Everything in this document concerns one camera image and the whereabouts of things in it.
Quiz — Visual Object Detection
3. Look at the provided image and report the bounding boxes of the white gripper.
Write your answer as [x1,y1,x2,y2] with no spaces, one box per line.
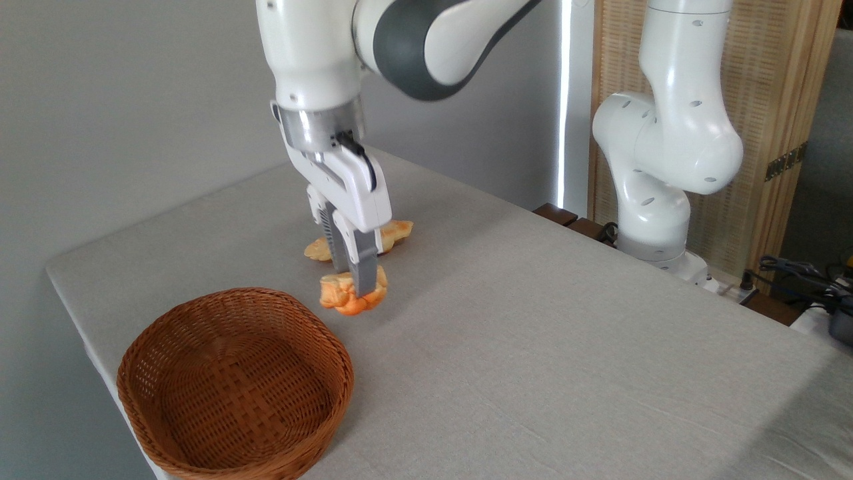
[270,100,393,298]

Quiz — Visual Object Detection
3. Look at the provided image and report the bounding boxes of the round golden bread roll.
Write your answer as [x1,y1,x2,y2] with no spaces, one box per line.
[319,265,389,317]

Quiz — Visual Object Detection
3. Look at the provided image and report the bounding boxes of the long golden bread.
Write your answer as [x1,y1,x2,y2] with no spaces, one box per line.
[304,219,415,263]

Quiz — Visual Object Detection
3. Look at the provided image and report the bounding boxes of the brown woven wicker basket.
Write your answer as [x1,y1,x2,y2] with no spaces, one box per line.
[117,287,356,480]

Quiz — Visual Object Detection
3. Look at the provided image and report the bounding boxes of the dark wooden block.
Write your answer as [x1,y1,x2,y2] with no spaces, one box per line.
[532,203,580,228]
[566,217,618,249]

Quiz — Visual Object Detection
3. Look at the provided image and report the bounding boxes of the grey tablecloth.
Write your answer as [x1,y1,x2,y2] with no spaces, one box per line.
[45,148,853,480]

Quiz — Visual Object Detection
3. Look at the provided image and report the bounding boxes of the white power strip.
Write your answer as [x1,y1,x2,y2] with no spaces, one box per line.
[704,269,761,305]

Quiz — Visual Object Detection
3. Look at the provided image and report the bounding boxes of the metal screen hinge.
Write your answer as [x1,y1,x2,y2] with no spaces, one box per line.
[764,141,809,183]

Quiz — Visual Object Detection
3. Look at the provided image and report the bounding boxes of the wooden folding screen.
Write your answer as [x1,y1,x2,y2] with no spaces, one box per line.
[588,0,844,281]

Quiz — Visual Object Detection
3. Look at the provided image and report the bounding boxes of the dark grey device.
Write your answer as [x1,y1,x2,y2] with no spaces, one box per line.
[828,309,853,347]

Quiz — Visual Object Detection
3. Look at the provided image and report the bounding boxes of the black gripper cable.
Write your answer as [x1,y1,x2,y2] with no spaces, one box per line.
[335,130,379,193]

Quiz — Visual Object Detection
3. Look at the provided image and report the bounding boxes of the black cable bundle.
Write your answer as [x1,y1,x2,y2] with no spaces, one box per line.
[740,254,853,309]

